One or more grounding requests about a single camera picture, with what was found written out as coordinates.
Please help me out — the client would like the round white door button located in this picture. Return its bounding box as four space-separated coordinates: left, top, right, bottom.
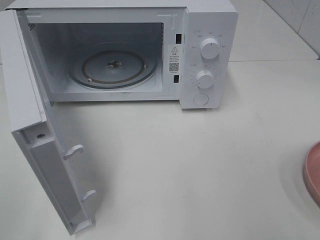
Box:
193 93 209 106

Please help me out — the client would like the white timer knob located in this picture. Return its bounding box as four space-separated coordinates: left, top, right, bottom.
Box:
195 70 215 89

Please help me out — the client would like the white microwave oven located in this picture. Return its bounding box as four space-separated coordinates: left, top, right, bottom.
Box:
0 0 239 235

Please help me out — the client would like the pink round plate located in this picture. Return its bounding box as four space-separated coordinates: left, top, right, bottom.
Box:
303 141 320 207

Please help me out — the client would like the white warning label sticker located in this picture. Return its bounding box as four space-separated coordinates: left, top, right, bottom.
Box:
167 44 182 74

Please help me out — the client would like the glass microwave turntable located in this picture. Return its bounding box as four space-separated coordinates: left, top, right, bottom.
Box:
67 42 162 90

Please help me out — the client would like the white upper microwave knob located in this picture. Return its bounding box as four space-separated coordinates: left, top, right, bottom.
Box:
199 36 221 60

